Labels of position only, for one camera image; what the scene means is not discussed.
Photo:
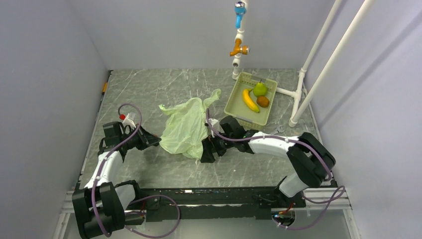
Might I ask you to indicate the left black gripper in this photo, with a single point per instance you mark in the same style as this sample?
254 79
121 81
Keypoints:
146 139

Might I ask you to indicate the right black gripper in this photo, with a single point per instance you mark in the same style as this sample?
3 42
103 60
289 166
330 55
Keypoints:
207 156

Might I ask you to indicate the light green plastic bag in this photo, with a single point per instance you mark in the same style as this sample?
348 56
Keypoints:
185 128

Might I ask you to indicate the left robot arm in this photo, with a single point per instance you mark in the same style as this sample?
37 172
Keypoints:
99 207

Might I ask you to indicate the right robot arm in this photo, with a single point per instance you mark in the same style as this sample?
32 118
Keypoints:
311 161

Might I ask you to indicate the yellow fake banana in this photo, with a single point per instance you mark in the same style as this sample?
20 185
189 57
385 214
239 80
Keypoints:
249 101

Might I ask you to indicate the brown fake kiwi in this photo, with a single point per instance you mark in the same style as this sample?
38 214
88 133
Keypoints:
262 101

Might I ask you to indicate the green fake pear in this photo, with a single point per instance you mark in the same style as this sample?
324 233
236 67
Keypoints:
260 89

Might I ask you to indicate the pale yellow plastic basket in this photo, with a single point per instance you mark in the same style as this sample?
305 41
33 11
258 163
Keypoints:
242 102

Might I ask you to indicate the silver wrench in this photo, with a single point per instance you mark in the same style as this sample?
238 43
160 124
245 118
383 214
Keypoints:
278 130

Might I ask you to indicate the orange tap valve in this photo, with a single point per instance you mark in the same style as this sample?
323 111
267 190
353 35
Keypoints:
239 48

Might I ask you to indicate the blue tap valve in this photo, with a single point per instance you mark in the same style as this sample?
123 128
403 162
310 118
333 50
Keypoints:
240 11

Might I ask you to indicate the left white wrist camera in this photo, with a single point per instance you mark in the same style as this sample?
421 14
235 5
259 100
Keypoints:
128 119

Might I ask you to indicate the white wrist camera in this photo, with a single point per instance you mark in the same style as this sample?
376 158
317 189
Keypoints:
213 125
128 119

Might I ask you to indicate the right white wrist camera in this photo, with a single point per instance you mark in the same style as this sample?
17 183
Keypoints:
213 125

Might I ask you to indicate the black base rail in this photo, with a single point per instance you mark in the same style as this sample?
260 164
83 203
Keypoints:
260 203

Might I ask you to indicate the orange handled tool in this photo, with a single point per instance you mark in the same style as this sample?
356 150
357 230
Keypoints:
104 88

